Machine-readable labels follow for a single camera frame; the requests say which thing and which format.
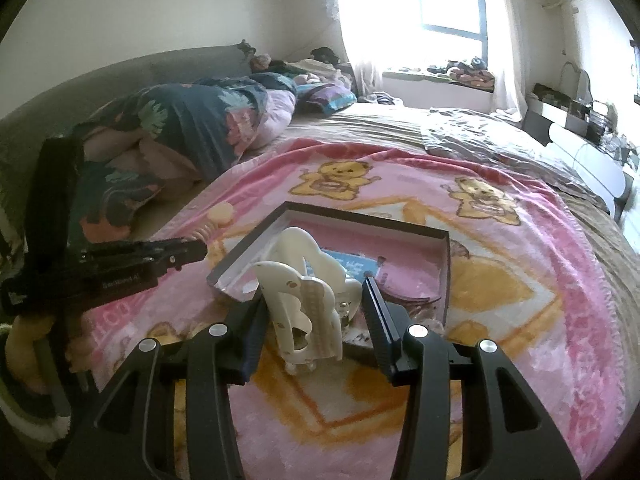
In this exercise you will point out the pink bear printed blanket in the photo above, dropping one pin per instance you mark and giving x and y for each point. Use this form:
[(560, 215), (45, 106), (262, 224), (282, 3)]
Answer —
[(500, 310)]

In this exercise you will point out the person's left forearm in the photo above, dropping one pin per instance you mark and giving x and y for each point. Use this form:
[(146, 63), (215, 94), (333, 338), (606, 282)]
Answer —
[(25, 360)]

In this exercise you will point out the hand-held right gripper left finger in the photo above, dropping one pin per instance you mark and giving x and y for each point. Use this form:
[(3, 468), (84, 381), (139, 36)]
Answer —
[(255, 330)]

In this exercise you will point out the bed with tan sheet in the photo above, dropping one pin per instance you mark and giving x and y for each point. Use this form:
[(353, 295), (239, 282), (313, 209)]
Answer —
[(380, 120)]

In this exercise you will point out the shallow grey box pink inside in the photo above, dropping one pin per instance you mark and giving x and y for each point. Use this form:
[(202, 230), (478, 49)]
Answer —
[(350, 220)]

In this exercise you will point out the pile of clothes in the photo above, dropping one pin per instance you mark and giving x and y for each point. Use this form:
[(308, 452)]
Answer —
[(310, 67)]

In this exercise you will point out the dark floral quilt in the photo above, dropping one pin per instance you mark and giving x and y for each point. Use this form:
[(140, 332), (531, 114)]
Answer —
[(200, 110)]

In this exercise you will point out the grey upholstered headboard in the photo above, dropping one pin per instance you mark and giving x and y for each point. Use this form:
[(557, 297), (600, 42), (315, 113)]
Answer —
[(100, 80)]

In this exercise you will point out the white hair claw clip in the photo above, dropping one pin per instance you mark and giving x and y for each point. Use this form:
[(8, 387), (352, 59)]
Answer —
[(300, 310)]

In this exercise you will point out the purple patterned pillow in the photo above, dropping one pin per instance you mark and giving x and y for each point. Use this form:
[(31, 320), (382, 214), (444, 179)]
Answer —
[(325, 97)]

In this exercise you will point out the white sheer curtain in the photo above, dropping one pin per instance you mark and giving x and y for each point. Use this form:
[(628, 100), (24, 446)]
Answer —
[(505, 35)]

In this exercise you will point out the white bed footboard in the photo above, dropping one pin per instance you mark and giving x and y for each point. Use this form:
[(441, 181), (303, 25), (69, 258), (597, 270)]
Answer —
[(585, 160)]

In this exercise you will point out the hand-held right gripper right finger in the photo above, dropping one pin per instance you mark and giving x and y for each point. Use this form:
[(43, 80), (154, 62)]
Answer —
[(377, 320)]

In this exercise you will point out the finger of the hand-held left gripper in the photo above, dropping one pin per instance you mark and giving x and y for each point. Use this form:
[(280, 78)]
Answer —
[(175, 252)]

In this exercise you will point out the cluttered dark dresser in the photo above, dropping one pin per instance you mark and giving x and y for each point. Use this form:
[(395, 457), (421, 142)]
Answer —
[(565, 105)]

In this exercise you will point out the pile of windowsill clutter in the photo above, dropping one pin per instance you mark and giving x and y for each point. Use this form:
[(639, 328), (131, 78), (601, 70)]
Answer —
[(460, 72)]

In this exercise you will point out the blue printed card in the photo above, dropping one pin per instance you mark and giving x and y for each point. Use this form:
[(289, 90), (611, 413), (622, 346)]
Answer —
[(350, 262)]

